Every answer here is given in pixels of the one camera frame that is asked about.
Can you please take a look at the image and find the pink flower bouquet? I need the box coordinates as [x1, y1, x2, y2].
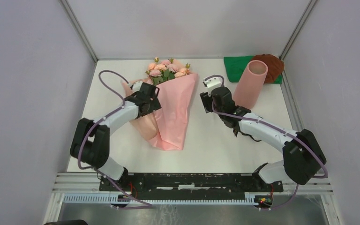
[130, 57, 198, 151]

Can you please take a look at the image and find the black ribbon gold lettering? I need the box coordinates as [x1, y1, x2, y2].
[233, 129, 261, 143]

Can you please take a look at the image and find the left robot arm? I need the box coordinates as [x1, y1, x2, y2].
[70, 81, 161, 191]

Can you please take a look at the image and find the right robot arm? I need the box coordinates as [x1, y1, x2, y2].
[200, 87, 328, 191]

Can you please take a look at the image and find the pink cylindrical vase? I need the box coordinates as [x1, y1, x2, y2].
[232, 60, 268, 109]

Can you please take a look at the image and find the green cloth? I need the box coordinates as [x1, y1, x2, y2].
[223, 56, 283, 85]

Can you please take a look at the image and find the brown cloth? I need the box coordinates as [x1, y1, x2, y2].
[252, 54, 285, 84]

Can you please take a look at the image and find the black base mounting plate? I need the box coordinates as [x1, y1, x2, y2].
[117, 173, 284, 200]

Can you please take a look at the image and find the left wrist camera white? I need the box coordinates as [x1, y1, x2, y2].
[130, 80, 143, 92]

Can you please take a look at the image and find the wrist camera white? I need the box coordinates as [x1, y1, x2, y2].
[130, 80, 143, 92]
[203, 76, 224, 96]

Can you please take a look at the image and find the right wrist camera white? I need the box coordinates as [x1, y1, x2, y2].
[203, 76, 224, 96]

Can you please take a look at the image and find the blue slotted cable duct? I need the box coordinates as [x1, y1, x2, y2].
[63, 194, 258, 206]

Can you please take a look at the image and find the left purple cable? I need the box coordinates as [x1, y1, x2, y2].
[76, 70, 153, 210]

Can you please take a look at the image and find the aluminium rail frame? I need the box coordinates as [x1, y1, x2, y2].
[52, 172, 334, 195]

